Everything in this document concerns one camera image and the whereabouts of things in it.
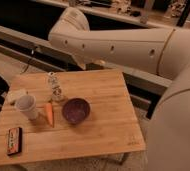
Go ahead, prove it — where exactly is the clear glass bottle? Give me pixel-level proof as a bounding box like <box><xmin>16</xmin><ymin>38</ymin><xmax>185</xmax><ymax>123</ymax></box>
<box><xmin>48</xmin><ymin>72</ymin><xmax>64</xmax><ymax>102</ymax></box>

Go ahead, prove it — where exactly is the orange carrot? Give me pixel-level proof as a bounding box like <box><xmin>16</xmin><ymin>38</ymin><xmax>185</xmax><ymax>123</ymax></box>
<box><xmin>45</xmin><ymin>103</ymin><xmax>54</xmax><ymax>127</ymax></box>

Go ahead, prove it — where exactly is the purple bowl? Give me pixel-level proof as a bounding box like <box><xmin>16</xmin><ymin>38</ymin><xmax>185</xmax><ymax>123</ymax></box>
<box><xmin>62</xmin><ymin>98</ymin><xmax>90</xmax><ymax>125</ymax></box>

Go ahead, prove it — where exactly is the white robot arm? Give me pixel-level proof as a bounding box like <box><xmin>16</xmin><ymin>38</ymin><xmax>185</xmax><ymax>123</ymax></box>
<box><xmin>48</xmin><ymin>7</ymin><xmax>190</xmax><ymax>171</ymax></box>

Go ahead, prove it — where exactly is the black orange small box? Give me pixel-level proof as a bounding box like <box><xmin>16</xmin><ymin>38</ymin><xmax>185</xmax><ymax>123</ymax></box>
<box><xmin>7</xmin><ymin>127</ymin><xmax>22</xmax><ymax>156</ymax></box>

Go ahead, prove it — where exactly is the black cable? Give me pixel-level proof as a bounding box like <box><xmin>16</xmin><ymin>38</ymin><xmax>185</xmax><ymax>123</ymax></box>
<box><xmin>20</xmin><ymin>47</ymin><xmax>40</xmax><ymax>75</ymax></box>

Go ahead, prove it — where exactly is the wooden table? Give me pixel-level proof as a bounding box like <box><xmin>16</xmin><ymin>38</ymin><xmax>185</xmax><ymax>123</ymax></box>
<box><xmin>0</xmin><ymin>69</ymin><xmax>145</xmax><ymax>165</ymax></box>

